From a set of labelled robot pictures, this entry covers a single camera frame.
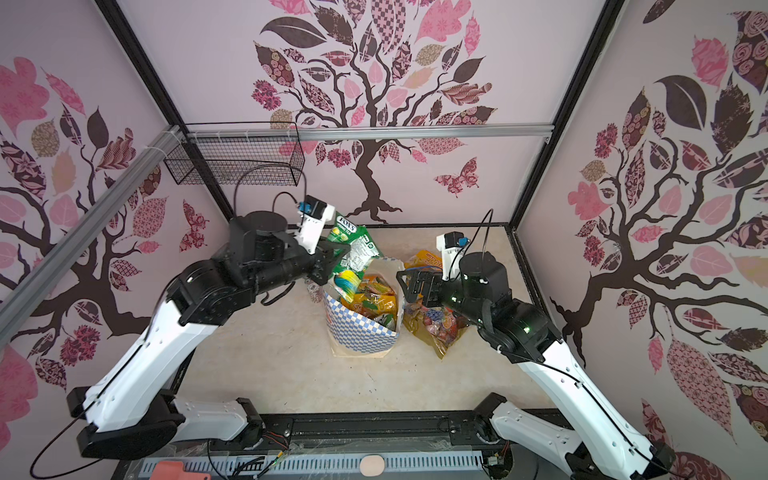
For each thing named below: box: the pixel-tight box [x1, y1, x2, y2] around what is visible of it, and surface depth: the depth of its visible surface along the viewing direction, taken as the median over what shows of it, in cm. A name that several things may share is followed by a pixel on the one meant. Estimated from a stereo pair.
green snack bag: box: [328, 211, 384, 276], surface depth 58 cm
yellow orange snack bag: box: [404, 250, 443, 269], surface depth 103 cm
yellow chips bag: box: [341, 293, 397, 319], surface depth 92 cm
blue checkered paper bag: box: [323, 257, 405, 358], surface depth 73 cm
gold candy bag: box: [402, 298, 469, 358], surface depth 88 cm
